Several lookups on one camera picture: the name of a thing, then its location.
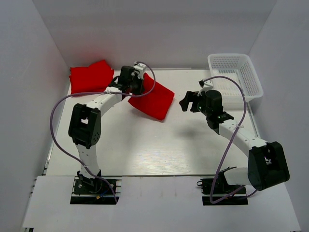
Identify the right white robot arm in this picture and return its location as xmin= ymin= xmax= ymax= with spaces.
xmin=180 ymin=90 xmax=290 ymax=193

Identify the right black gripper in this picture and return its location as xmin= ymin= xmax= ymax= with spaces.
xmin=180 ymin=91 xmax=211 ymax=117

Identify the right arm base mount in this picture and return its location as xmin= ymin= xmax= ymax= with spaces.
xmin=197 ymin=167 xmax=248 ymax=206

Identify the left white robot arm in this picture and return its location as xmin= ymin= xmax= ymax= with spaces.
xmin=69 ymin=63 xmax=147 ymax=193

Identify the folded red t-shirt stack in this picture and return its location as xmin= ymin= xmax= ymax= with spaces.
xmin=69 ymin=60 xmax=114 ymax=94

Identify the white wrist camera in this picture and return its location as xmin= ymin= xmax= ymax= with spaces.
xmin=197 ymin=79 xmax=213 ymax=96
xmin=133 ymin=62 xmax=147 ymax=79

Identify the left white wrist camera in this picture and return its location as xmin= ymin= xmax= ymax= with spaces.
xmin=133 ymin=62 xmax=147 ymax=79

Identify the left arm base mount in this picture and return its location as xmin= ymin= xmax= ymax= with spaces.
xmin=70 ymin=171 xmax=121 ymax=205

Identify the white plastic basket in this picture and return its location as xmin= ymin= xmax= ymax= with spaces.
xmin=208 ymin=53 xmax=264 ymax=107

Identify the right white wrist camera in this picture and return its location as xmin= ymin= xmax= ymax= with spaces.
xmin=197 ymin=79 xmax=213 ymax=96

